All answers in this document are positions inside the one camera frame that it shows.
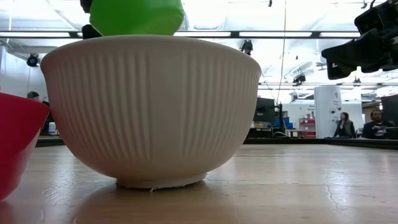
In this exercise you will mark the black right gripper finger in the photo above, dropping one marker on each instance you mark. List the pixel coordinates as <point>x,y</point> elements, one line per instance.
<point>351,53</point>
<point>339,71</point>

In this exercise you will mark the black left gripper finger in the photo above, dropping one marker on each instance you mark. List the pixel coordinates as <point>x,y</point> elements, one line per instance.
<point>90,32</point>

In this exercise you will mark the green plastic bowl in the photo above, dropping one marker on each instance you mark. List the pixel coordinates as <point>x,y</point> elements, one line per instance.
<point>136,17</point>

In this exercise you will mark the white ribbed bowl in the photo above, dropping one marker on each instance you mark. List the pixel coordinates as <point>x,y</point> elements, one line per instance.
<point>149,109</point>

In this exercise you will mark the red plastic bowl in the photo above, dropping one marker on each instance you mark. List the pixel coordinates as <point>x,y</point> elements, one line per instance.
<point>15,140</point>

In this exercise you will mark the red shelf bins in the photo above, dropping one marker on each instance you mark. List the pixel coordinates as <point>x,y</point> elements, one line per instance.
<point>308,127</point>

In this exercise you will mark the white round pillar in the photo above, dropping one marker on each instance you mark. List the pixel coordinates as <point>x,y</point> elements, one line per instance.
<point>326,109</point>

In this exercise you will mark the person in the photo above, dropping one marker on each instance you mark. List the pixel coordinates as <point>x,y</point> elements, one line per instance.
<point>377,127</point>
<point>344,126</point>
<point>33,96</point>

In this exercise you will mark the large dark screen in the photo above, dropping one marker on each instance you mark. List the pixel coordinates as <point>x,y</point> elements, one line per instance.
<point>390,105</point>

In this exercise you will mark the blue storage bins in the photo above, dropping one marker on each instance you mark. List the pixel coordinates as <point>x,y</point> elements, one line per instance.
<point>283,122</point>

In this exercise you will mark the black monitor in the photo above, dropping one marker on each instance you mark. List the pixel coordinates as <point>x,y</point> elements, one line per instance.
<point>264,109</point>

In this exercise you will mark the small white container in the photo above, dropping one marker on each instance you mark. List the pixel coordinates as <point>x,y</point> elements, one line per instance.
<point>52,128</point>

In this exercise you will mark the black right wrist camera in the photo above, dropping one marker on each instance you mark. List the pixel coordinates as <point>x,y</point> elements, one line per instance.
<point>377,15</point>

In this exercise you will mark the black ceiling camera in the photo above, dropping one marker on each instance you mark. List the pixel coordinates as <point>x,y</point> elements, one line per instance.
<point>33,60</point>
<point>247,46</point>
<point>299,79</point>

